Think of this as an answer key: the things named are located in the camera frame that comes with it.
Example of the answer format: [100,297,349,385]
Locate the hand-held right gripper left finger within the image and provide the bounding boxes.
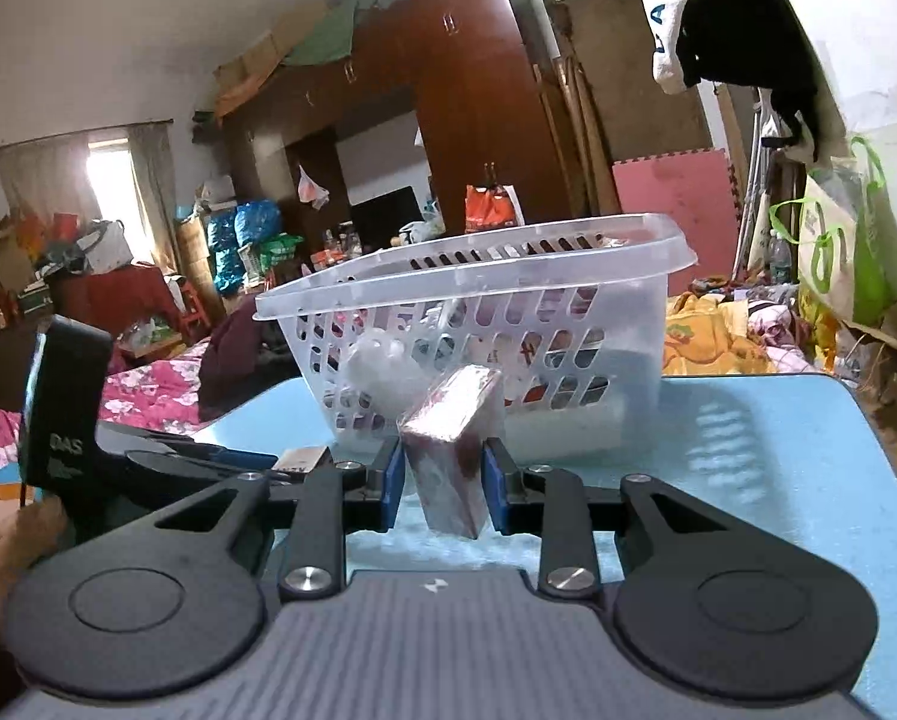
[155,437,407,602]

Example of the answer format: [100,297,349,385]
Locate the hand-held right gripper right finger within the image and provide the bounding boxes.
[482,436,728,602]

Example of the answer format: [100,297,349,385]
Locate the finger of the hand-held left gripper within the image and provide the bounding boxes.
[97,420,280,500]

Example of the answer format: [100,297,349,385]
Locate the plastic dark red box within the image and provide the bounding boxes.
[397,364,506,539]

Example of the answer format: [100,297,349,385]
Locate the small brown packet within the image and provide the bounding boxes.
[275,445,331,476]

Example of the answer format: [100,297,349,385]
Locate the white plastic basket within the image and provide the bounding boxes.
[254,214,699,467]

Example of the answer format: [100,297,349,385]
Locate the person's left hand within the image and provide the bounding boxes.
[0,496,70,650]

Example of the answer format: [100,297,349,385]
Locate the pink floral blanket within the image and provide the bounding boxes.
[0,337,303,482]

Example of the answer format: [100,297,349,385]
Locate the dark purple garment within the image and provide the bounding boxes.
[197,296,301,422]

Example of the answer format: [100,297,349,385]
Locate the clear plastic bag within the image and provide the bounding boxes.
[341,328,428,425]

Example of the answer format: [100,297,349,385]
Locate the red cloth covered table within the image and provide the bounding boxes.
[47,262,188,347]

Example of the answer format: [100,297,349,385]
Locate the curtained window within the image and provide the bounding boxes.
[0,120,181,265]

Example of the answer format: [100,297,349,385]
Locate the blue plastic bags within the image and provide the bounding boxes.
[206,199,284,295]

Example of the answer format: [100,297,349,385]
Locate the yellow printed blanket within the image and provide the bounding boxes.
[662,291,794,377]

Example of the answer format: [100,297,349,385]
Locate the black television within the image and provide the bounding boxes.
[349,186,424,253]

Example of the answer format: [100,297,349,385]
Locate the red and white plastic bag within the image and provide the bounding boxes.
[464,184,526,232]

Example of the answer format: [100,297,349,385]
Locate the pink foam mat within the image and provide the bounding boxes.
[611,148,742,280]

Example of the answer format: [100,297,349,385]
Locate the clear plastic bottle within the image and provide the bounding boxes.
[769,229,796,286]

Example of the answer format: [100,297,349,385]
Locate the dark red wooden wardrobe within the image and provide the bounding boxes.
[219,0,592,275]

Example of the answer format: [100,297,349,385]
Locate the brown wooden board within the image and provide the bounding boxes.
[544,0,713,217]

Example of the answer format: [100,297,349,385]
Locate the pile of cloths and boxes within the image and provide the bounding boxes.
[214,0,526,119]

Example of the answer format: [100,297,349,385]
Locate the black hanging garment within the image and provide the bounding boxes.
[677,0,826,163]

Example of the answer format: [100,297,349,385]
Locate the green handled shopping bag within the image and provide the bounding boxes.
[769,136,897,325]

